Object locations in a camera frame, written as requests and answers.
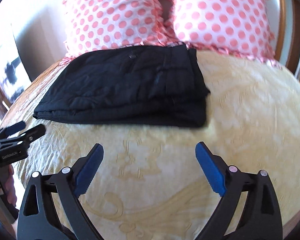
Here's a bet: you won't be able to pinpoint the orange patterned bed blanket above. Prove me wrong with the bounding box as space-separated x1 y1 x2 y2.
1 50 300 239

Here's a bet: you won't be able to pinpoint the black pants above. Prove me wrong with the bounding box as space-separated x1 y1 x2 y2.
33 44 210 128

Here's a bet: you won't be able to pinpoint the pink polka dot pillow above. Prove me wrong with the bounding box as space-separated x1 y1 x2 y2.
165 0 275 63
63 0 173 57

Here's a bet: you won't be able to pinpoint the left hand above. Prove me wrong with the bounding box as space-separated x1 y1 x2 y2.
0 165 17 207

